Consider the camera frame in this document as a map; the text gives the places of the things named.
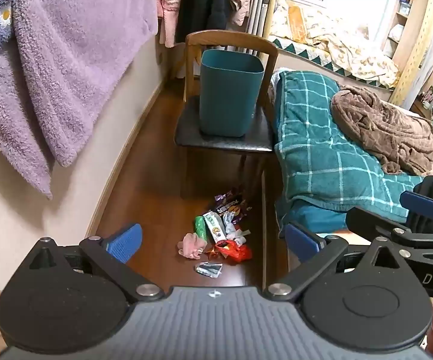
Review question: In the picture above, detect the pale tissue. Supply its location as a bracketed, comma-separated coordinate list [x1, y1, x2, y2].
[178, 232, 208, 260]

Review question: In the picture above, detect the silver foil wrapper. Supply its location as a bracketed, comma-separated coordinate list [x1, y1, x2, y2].
[196, 262, 223, 278]

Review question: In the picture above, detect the brown fleece blanket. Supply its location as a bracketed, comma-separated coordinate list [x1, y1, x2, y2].
[331, 85, 433, 176]

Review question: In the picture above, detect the white green carton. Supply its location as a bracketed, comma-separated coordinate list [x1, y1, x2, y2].
[203, 211, 226, 242]

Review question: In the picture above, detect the wooden chair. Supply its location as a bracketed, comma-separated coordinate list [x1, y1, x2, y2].
[174, 30, 280, 199]

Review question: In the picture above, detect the teal plastic bin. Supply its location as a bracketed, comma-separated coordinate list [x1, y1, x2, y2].
[199, 49, 265, 138]

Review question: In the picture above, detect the purple fleece robe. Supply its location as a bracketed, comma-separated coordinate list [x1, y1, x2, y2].
[0, 0, 159, 200]

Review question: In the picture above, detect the small picture frame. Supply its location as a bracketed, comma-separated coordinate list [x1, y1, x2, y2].
[419, 86, 433, 109]

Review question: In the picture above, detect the white blue wrapper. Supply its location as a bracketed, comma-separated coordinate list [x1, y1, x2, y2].
[222, 210, 252, 239]

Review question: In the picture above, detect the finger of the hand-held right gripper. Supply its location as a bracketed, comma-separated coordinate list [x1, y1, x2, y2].
[400, 175, 433, 233]
[346, 207, 433, 250]

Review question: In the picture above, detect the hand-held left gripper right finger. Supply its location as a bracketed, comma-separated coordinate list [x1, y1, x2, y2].
[265, 222, 406, 302]

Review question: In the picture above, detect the floral duvet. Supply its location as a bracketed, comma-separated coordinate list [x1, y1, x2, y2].
[269, 0, 401, 87]

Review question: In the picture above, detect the red plastic bag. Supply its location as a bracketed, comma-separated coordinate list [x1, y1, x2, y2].
[214, 239, 252, 262]

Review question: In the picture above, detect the wooden bookshelf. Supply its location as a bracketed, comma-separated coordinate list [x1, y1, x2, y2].
[381, 0, 432, 61]

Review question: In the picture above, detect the triangle pattern quilt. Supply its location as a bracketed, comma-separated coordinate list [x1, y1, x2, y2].
[268, 34, 396, 91]

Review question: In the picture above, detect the black padded coat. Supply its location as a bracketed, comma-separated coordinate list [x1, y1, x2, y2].
[175, 0, 240, 44]

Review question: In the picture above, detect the purple black snack bag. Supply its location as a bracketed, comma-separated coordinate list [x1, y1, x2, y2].
[214, 190, 250, 223]

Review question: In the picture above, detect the orange pillow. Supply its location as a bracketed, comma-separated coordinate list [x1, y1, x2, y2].
[288, 5, 309, 44]

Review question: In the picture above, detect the teal plaid blanket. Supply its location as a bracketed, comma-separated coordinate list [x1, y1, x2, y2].
[271, 68, 433, 239]

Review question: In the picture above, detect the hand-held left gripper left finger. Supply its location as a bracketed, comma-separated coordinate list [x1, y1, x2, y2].
[27, 223, 165, 302]

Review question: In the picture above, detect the light wooden post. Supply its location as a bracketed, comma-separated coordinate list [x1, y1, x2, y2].
[389, 0, 433, 106]
[267, 0, 280, 40]

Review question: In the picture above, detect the pink fleece robe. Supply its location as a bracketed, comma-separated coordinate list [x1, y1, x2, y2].
[156, 0, 187, 48]

